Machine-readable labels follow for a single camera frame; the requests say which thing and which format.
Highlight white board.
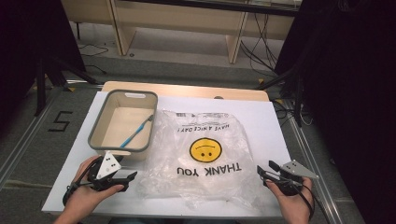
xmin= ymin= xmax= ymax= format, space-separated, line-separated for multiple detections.
xmin=41 ymin=91 xmax=311 ymax=218

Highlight short black floor cable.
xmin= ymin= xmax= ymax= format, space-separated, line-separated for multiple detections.
xmin=83 ymin=63 xmax=107 ymax=76

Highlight bundle of black cables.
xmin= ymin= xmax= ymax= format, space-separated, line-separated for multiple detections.
xmin=238 ymin=12 xmax=279 ymax=77

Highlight black tripod stand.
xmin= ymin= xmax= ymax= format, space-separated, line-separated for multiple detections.
xmin=257 ymin=65 xmax=305 ymax=128
xmin=33 ymin=55 xmax=98 ymax=118

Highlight light wooden desk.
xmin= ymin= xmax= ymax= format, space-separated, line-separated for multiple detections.
xmin=60 ymin=0 xmax=301 ymax=65

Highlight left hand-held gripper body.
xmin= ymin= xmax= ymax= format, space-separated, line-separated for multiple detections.
xmin=87 ymin=150 xmax=131 ymax=192

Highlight beige basket with grey rim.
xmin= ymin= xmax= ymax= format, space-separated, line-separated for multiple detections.
xmin=87 ymin=89 xmax=159 ymax=161

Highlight cables beside table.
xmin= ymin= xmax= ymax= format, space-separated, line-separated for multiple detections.
xmin=272 ymin=98 xmax=314 ymax=127

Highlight black floor cable loop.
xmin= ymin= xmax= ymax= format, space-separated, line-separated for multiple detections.
xmin=77 ymin=42 xmax=110 ymax=58

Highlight black curtain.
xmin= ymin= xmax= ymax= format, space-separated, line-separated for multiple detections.
xmin=0 ymin=0 xmax=87 ymax=132
xmin=273 ymin=0 xmax=396 ymax=224

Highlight metal floor rail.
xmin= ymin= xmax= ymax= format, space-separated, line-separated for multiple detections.
xmin=0 ymin=79 xmax=104 ymax=191
xmin=274 ymin=98 xmax=345 ymax=224

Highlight left hand-held gripper black cable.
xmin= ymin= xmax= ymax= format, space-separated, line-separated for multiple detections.
xmin=62 ymin=158 xmax=104 ymax=207

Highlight person's right hand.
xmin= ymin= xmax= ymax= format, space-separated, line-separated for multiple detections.
xmin=265 ymin=176 xmax=315 ymax=224

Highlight right hand-held gripper black cable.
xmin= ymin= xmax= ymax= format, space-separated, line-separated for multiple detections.
xmin=279 ymin=176 xmax=332 ymax=224

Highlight person's left hand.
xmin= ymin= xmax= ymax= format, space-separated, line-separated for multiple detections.
xmin=64 ymin=155 xmax=125 ymax=217

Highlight blue toothbrush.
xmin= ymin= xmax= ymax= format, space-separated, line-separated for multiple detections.
xmin=119 ymin=114 xmax=155 ymax=149

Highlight clear plastic bag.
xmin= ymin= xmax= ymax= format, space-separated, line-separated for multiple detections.
xmin=136 ymin=108 xmax=266 ymax=210

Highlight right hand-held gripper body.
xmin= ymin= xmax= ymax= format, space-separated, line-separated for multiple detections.
xmin=270 ymin=160 xmax=320 ymax=197

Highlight hand-held gripper black cable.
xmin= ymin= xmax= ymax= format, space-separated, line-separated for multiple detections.
xmin=279 ymin=176 xmax=332 ymax=224
xmin=62 ymin=158 xmax=104 ymax=207

